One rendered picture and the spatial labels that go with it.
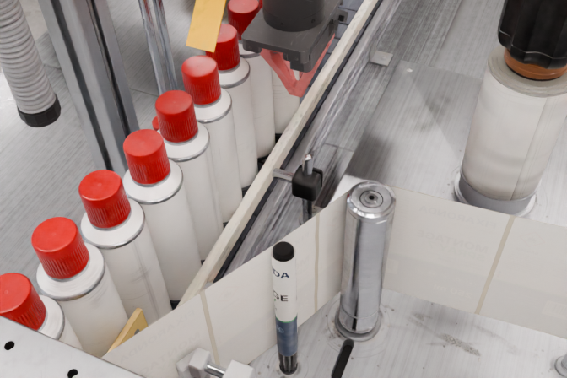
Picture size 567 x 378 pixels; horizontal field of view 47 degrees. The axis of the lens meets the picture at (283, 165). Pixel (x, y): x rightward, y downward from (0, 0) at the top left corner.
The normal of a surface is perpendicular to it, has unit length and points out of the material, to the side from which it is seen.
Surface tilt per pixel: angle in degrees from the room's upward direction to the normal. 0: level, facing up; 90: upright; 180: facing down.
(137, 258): 90
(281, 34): 1
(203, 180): 90
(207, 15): 48
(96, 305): 90
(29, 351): 0
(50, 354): 0
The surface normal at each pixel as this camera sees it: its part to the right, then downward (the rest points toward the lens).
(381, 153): -0.03, -0.68
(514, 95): -0.62, 0.61
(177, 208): 0.74, 0.47
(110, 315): 0.89, 0.32
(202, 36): -0.31, 0.05
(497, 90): -0.85, 0.42
